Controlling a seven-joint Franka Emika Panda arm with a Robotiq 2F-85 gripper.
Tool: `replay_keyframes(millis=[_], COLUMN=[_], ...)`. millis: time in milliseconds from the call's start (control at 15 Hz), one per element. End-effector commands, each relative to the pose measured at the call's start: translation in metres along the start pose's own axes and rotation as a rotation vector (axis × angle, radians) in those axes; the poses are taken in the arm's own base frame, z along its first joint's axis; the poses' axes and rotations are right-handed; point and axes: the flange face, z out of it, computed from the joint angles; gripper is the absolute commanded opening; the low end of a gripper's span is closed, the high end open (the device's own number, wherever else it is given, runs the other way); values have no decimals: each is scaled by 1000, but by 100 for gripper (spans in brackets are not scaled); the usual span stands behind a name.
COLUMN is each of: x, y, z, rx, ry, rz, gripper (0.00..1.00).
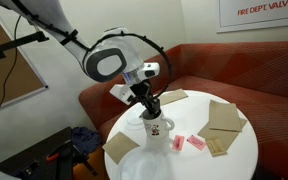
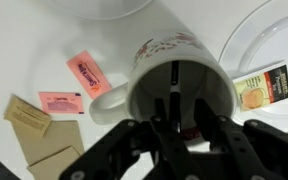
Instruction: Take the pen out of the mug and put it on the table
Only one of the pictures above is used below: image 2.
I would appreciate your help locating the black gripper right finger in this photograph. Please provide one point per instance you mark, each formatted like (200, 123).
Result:
(237, 146)

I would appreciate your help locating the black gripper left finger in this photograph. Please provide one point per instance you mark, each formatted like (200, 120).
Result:
(170, 150)

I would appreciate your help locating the small white plate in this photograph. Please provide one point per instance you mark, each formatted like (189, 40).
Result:
(270, 36)

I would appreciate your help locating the pink sweetener packet purple print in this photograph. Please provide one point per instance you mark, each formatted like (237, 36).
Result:
(61, 102)

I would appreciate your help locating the large white plate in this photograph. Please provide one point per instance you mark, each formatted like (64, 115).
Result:
(100, 8)

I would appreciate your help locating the pink Sweet'N Low packet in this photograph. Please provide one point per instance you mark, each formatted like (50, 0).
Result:
(89, 75)

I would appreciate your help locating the brown sugar packet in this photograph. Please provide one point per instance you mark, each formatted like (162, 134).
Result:
(27, 115)

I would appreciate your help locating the white mug with red print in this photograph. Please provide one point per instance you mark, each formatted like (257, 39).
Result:
(170, 50)

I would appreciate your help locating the black and yellow tea packet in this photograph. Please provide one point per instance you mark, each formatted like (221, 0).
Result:
(262, 88)

